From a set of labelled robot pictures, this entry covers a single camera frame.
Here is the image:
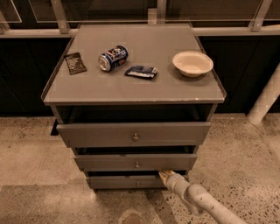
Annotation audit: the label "grey bottom drawer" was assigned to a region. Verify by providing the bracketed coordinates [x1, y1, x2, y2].
[87, 175, 165, 190]

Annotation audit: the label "grey drawer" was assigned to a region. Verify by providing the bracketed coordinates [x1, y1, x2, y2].
[57, 122, 210, 148]
[87, 175, 165, 190]
[74, 154, 197, 172]

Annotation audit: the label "grey middle drawer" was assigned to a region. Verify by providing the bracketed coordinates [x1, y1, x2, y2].
[74, 154, 197, 172]

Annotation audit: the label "grey drawer cabinet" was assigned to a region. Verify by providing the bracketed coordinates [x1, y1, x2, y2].
[42, 27, 226, 180]

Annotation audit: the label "grey top drawer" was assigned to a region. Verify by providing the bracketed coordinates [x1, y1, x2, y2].
[57, 122, 210, 148]

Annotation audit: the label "blue white snack packet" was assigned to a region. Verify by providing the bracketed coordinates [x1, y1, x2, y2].
[124, 66, 158, 79]

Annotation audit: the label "white paper bowl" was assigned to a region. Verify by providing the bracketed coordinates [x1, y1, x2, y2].
[172, 51, 214, 78]

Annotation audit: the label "blue soda can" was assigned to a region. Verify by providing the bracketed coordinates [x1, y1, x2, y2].
[98, 45, 129, 72]

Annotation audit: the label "dark brown snack packet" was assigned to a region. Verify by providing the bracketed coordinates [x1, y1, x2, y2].
[65, 52, 87, 75]

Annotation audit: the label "white diagonal post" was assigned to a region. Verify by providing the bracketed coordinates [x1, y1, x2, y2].
[247, 63, 280, 125]

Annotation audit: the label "metal window rail frame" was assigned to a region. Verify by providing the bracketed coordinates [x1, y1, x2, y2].
[0, 0, 280, 39]

